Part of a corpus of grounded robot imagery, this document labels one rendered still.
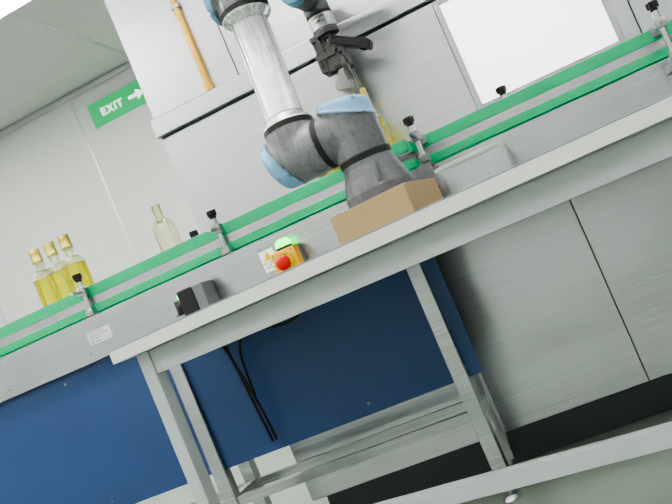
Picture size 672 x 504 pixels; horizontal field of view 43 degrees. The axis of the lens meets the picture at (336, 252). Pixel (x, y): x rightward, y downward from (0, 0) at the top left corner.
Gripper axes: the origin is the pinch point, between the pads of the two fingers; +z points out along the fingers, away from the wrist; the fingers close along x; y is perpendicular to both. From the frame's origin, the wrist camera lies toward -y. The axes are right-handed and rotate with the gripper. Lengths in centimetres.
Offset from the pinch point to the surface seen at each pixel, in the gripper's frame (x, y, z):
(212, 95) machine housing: -13, 45, -22
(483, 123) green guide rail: 3.8, -27.5, 22.8
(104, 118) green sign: -308, 225, -131
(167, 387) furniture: 44, 66, 54
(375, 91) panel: -12.0, -2.2, -1.0
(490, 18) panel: -12.4, -40.1, -5.2
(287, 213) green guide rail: 13.4, 29.3, 23.7
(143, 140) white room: -310, 205, -104
